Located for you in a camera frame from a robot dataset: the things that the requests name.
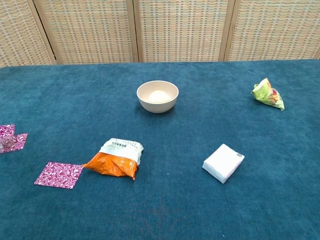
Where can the orange white snack bag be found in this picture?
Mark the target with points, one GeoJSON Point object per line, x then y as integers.
{"type": "Point", "coordinates": [115, 165]}

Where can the white tissue pack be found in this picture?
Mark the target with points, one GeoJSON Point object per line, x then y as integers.
{"type": "Point", "coordinates": [221, 162]}

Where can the green snack bag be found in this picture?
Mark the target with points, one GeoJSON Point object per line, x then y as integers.
{"type": "Point", "coordinates": [267, 96]}

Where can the teal felt table mat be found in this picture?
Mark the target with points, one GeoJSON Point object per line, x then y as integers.
{"type": "Point", "coordinates": [175, 212]}

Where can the woven bamboo folding screen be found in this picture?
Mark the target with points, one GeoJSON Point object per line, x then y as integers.
{"type": "Point", "coordinates": [175, 30]}

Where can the beige round bowl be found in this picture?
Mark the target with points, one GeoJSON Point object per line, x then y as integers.
{"type": "Point", "coordinates": [157, 107]}

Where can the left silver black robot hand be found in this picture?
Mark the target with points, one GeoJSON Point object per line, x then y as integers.
{"type": "Point", "coordinates": [5, 143]}

